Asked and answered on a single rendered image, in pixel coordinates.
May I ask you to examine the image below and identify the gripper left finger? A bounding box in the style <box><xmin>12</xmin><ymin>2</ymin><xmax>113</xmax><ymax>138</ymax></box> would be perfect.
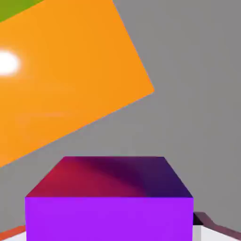
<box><xmin>0</xmin><ymin>225</ymin><xmax>27</xmax><ymax>241</ymax></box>

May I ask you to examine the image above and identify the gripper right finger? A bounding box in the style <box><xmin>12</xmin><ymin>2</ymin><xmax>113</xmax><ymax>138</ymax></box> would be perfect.
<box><xmin>193</xmin><ymin>211</ymin><xmax>241</xmax><ymax>241</ymax></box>

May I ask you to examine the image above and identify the large orange box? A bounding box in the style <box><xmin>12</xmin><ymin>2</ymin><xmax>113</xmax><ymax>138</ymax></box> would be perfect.
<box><xmin>0</xmin><ymin>0</ymin><xmax>155</xmax><ymax>168</ymax></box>

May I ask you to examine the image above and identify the large green box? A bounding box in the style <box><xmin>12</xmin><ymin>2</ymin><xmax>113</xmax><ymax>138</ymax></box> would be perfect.
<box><xmin>0</xmin><ymin>0</ymin><xmax>45</xmax><ymax>24</ymax></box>

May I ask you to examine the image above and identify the small purple cube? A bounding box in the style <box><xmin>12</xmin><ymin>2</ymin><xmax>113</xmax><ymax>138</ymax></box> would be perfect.
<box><xmin>24</xmin><ymin>155</ymin><xmax>194</xmax><ymax>241</ymax></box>

